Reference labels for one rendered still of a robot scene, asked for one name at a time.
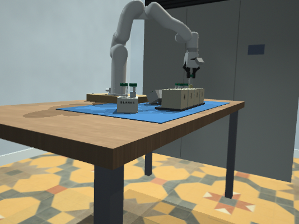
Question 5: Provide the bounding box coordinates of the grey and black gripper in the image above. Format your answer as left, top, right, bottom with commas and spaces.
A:
183, 52, 200, 78

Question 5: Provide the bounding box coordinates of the white blank tube rack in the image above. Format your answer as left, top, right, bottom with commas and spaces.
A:
117, 96, 138, 113

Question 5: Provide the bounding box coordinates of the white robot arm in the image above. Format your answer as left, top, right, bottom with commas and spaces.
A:
106, 0, 199, 96

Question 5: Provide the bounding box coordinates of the blue bench mat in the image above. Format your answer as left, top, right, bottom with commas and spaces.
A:
57, 101, 230, 124

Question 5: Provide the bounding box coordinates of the clear tube with dark green cap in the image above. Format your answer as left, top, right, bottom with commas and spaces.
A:
129, 83, 137, 97

